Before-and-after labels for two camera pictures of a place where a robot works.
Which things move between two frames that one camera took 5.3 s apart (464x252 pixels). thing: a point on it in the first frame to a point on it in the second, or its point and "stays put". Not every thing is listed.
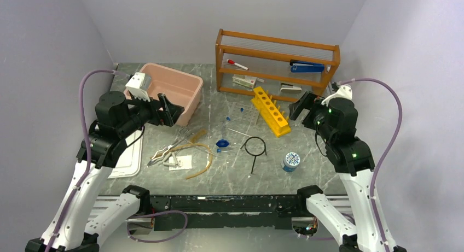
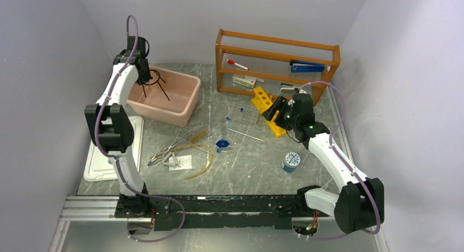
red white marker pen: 232,62 stays put
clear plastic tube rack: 243,115 stays put
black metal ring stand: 265,149 to 144,85
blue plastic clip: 222,143 stays put
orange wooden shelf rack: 283,69 stays put
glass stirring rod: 239,132 stays put
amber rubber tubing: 192,142 stays put
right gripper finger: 308,100 to 280,104
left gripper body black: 144,111 to 145,76
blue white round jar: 291,160 stays put
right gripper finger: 295,109 to 270,112
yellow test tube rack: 270,112 stays put
